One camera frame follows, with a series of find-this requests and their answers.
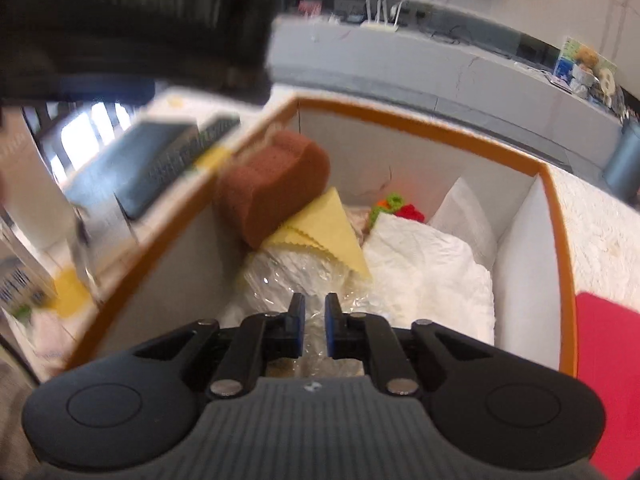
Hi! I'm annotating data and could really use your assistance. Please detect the clear container with red lid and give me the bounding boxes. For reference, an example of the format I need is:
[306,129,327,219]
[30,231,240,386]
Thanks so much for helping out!
[573,290,640,480]

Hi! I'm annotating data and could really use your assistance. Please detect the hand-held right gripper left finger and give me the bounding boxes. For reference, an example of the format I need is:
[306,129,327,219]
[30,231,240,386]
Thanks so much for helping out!
[131,292,306,401]

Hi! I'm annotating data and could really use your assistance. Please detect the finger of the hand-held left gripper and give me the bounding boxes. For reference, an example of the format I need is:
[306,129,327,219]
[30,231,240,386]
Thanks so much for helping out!
[51,76,157,104]

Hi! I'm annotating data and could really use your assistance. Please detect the brown teddy bear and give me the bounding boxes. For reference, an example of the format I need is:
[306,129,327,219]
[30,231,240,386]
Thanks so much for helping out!
[572,46,599,96]

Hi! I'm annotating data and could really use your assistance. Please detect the white blue carton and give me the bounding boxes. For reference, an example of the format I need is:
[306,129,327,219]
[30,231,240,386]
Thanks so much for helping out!
[0,239,56,322]

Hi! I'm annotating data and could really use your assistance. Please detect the black cables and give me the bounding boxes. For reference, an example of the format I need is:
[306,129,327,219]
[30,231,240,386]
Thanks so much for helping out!
[424,24,477,47]

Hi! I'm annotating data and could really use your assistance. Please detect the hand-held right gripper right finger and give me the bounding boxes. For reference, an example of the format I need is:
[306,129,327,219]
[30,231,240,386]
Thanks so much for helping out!
[325,293,502,398]

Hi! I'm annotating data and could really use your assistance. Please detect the red crochet flower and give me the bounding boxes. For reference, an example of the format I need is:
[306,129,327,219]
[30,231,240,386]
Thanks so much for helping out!
[368,191,426,226]

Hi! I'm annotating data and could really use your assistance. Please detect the grey blue trash can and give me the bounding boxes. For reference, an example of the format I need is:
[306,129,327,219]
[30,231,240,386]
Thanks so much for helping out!
[602,120,640,204]

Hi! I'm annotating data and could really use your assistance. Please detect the clear plastic bag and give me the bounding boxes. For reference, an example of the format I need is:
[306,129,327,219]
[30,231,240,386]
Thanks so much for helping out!
[220,247,374,379]

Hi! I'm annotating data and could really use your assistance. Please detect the black remote control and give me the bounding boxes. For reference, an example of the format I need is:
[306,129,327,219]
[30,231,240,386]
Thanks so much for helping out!
[149,115,242,187]

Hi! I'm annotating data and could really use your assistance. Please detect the white marble television console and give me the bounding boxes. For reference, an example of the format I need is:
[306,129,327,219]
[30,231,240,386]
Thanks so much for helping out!
[265,14,627,172]

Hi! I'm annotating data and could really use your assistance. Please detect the white router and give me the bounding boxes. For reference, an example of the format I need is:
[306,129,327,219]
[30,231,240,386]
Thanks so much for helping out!
[360,0,401,32]

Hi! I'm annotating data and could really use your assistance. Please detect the orange cardboard box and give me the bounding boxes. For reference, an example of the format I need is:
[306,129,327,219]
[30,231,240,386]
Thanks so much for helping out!
[65,95,579,379]

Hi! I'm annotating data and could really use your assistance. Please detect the green photo board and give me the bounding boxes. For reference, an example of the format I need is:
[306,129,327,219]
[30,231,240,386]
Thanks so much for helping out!
[552,35,619,92]

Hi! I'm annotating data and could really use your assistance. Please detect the yellow cloth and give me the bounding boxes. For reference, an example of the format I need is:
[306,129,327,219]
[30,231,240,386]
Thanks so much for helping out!
[267,186,374,281]

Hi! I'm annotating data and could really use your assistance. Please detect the brown sponge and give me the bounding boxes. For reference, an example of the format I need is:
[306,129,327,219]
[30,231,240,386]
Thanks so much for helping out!
[215,130,332,251]

